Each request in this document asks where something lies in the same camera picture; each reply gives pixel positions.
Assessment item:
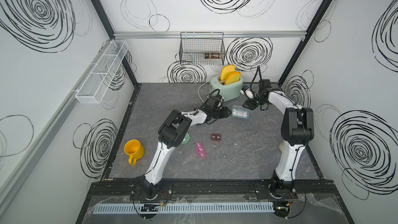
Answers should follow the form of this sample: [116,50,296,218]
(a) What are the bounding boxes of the teal rectangular pillbox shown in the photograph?
[231,105,249,119]

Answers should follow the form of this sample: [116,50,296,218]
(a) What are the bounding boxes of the dark red small pillbox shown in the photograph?
[210,133,221,142]

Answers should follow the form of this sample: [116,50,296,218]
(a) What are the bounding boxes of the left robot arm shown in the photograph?
[140,97,232,198]

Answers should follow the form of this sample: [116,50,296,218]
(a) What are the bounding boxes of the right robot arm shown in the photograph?
[243,66,315,192]

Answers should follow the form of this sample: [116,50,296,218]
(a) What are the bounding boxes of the mint green toaster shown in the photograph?
[209,76,243,101]

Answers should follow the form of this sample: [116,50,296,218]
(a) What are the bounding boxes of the front toast slice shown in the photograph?
[224,72,241,85]

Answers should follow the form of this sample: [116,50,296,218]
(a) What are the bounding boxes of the toast slice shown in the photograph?
[224,72,241,85]
[220,65,235,82]

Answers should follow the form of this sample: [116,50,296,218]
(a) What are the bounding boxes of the back toast slice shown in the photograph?
[220,65,235,82]

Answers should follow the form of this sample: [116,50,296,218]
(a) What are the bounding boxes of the green round pillbox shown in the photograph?
[181,133,190,144]

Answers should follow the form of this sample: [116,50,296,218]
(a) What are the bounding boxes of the beige round object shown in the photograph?
[278,142,284,152]

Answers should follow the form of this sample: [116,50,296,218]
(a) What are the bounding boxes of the spice jars in basket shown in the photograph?
[204,52,224,60]

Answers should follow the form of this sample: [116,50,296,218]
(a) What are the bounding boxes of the yellow mug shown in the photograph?
[124,140,145,166]

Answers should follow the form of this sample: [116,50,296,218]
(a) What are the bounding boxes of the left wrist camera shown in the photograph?
[208,89,223,108]

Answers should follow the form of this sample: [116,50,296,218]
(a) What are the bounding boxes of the white toaster power cable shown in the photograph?
[198,82,212,100]

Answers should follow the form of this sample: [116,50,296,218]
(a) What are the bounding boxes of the black wire wall basket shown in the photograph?
[178,32,226,66]

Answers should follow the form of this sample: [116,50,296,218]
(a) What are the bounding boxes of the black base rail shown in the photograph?
[87,179,337,199]

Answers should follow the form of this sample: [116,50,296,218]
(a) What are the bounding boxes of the white slotted cable duct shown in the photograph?
[92,202,275,215]

